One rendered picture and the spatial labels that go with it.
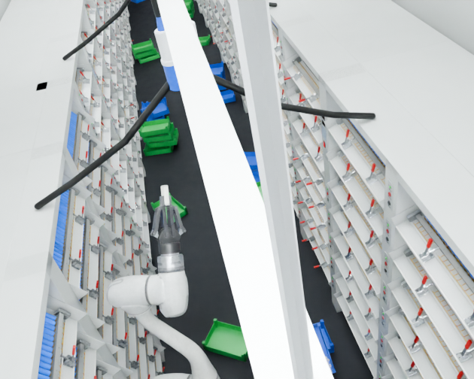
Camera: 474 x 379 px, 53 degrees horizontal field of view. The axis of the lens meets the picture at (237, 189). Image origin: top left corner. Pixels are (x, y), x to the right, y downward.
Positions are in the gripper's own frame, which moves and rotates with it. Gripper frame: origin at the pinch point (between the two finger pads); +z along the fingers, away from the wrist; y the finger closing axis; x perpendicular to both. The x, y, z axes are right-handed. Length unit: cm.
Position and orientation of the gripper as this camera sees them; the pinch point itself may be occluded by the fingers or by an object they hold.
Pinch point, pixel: (165, 195)
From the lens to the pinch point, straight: 168.1
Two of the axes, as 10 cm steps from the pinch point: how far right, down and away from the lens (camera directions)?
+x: -5.4, 1.0, 8.4
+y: -8.4, 0.5, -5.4
